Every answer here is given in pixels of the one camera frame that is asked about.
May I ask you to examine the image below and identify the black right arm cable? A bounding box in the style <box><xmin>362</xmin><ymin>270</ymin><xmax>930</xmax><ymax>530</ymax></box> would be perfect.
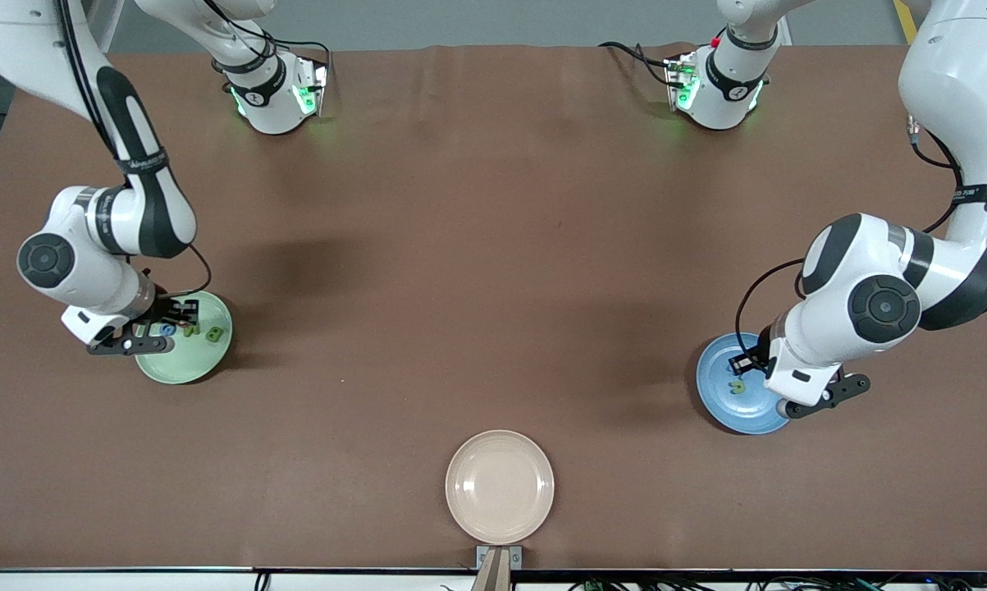
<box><xmin>54</xmin><ymin>0</ymin><xmax>331</xmax><ymax>298</ymax></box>

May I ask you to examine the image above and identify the brown table mat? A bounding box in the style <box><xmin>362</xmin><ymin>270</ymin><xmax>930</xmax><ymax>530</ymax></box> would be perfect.
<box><xmin>0</xmin><ymin>43</ymin><xmax>987</xmax><ymax>571</ymax></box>

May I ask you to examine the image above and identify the black base power cable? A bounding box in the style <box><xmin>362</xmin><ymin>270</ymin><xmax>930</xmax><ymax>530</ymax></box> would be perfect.
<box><xmin>598</xmin><ymin>41</ymin><xmax>674</xmax><ymax>83</ymax></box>

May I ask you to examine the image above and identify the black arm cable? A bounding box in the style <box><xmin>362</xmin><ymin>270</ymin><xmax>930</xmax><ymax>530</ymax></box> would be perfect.
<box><xmin>54</xmin><ymin>0</ymin><xmax>331</xmax><ymax>298</ymax></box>
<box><xmin>735</xmin><ymin>115</ymin><xmax>966</xmax><ymax>355</ymax></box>

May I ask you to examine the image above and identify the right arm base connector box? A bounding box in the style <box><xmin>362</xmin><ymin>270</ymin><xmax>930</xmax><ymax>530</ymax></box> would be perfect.
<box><xmin>292</xmin><ymin>62</ymin><xmax>330</xmax><ymax>117</ymax></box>

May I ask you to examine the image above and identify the blue plate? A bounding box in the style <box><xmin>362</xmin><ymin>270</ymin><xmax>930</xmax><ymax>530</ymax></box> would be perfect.
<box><xmin>696</xmin><ymin>332</ymin><xmax>793</xmax><ymax>435</ymax></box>

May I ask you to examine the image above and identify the beige plate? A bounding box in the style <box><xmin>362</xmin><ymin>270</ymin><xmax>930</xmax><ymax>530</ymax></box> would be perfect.
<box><xmin>445</xmin><ymin>429</ymin><xmax>555</xmax><ymax>545</ymax></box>

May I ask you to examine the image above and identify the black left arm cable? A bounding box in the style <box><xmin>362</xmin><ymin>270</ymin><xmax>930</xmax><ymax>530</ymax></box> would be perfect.
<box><xmin>735</xmin><ymin>115</ymin><xmax>966</xmax><ymax>355</ymax></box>

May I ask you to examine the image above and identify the white table edge rail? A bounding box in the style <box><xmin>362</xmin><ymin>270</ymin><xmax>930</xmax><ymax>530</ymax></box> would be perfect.
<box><xmin>0</xmin><ymin>566</ymin><xmax>987</xmax><ymax>591</ymax></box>

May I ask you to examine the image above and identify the green plate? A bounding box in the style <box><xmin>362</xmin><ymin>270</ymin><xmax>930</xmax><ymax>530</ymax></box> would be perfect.
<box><xmin>134</xmin><ymin>289</ymin><xmax>234</xmax><ymax>385</ymax></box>

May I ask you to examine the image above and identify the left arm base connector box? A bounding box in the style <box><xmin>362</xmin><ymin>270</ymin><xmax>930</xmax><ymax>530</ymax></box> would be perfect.
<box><xmin>664</xmin><ymin>53</ymin><xmax>701</xmax><ymax>112</ymax></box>

